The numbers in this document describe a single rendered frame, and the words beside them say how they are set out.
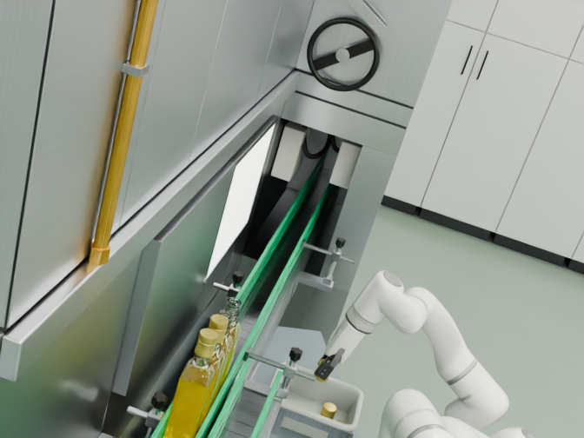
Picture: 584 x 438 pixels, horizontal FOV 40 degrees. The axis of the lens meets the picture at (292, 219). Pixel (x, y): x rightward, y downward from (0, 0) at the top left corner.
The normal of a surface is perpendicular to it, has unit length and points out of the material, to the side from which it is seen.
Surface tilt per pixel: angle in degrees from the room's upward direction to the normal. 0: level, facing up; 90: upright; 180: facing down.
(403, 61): 90
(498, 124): 90
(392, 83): 90
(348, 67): 90
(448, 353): 61
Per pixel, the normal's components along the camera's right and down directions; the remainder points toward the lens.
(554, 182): -0.21, 0.36
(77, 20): 0.94, 0.33
